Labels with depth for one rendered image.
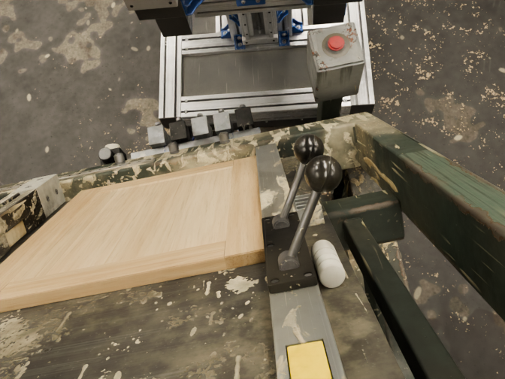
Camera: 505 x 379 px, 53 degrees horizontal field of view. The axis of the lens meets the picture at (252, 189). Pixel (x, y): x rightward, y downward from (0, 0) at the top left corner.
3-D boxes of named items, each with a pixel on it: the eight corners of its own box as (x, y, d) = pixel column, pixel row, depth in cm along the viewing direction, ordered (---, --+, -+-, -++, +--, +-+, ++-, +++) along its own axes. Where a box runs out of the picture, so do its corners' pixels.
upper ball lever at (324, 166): (300, 270, 56) (343, 157, 52) (303, 286, 52) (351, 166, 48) (267, 260, 55) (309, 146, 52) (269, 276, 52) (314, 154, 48)
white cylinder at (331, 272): (347, 286, 56) (335, 256, 64) (343, 262, 56) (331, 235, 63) (321, 291, 56) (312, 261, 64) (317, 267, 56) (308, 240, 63)
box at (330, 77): (348, 58, 141) (354, 19, 124) (358, 95, 137) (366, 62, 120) (306, 67, 141) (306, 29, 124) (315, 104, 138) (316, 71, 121)
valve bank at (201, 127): (268, 120, 157) (262, 83, 135) (277, 162, 153) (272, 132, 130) (114, 152, 160) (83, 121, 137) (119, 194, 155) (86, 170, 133)
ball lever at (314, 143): (290, 231, 67) (326, 136, 64) (293, 241, 63) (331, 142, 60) (264, 222, 67) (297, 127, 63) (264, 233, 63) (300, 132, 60)
